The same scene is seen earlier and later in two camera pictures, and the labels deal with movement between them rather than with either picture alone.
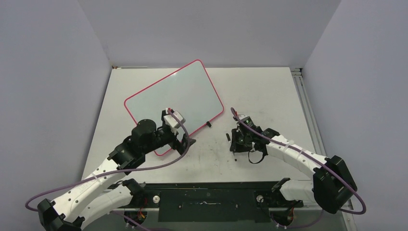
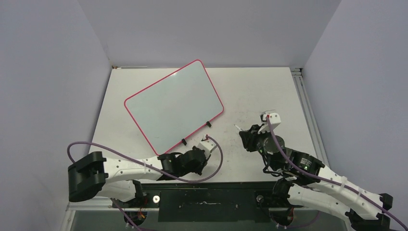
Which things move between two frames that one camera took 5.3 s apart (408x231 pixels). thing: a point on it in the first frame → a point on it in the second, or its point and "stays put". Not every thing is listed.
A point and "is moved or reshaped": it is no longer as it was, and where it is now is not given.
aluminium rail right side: [316, 136] stays put
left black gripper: [180, 146] → [199, 170]
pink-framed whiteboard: [188, 89] stays put
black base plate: [212, 201] stays put
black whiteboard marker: [234, 154] is moved or reshaped
